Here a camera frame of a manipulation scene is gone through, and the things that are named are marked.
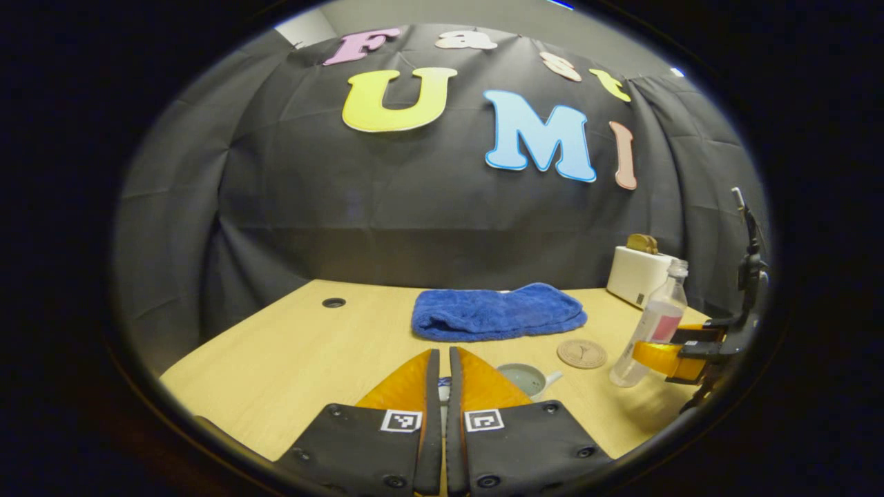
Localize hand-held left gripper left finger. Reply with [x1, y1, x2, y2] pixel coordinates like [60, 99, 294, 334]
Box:
[276, 349, 443, 497]

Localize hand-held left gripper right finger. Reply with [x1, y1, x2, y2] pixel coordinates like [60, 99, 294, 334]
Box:
[445, 347, 614, 497]

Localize clear water bottle pink label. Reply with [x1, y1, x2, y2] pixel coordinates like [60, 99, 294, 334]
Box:
[609, 259, 689, 389]

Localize round wooden coaster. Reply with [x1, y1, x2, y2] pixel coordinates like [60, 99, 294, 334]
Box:
[557, 338, 608, 370]

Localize white ceramic teacup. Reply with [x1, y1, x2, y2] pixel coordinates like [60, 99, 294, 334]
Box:
[496, 363, 564, 402]

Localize white toaster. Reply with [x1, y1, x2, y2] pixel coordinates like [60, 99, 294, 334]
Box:
[606, 245, 681, 309]

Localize blue towel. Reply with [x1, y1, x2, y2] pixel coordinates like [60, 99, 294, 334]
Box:
[412, 282, 588, 342]

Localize black backdrop cloth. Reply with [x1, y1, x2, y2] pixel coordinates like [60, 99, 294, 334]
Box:
[114, 24, 771, 373]

